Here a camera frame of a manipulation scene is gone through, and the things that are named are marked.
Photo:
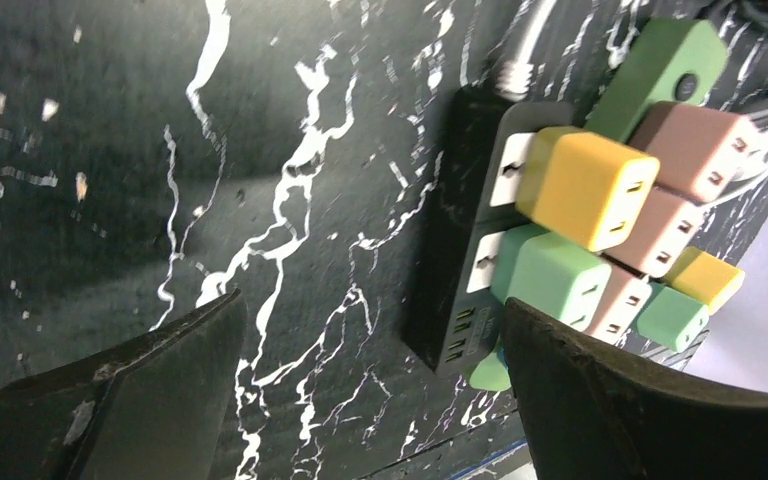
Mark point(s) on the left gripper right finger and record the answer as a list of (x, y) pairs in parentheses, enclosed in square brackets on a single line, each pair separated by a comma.
[(592, 411)]

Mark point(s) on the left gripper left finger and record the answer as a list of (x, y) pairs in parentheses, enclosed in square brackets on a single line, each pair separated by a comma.
[(149, 408)]

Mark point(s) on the pink plug adapter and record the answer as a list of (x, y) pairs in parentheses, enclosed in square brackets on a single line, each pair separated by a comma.
[(624, 297), (664, 227), (700, 149)]

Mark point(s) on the mint green plug adapter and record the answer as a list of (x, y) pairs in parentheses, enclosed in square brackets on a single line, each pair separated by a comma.
[(551, 274)]

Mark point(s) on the black power strip with USB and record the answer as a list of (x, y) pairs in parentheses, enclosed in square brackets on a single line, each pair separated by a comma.
[(453, 320)]

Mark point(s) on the yellow plug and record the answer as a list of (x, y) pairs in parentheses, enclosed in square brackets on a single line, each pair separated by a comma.
[(705, 278)]

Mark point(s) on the yellow plug adapter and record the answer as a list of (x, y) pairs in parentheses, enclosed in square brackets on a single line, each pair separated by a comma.
[(584, 187)]

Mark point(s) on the dark green power strip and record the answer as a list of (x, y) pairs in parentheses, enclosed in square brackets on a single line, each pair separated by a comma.
[(674, 60)]

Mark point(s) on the green plug on black strip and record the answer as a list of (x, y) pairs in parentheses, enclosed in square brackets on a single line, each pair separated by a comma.
[(671, 319)]

